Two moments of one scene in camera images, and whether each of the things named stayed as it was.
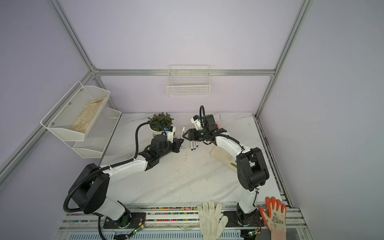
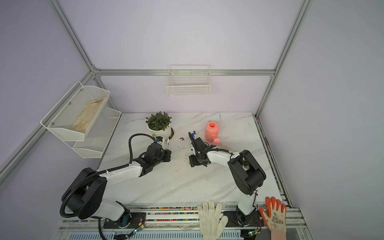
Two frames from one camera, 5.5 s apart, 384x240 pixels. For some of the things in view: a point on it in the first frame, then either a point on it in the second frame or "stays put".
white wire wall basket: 188,80 stays put
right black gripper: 192,135 -> 192,162
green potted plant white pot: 163,119 stays put
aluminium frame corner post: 304,9 stays put
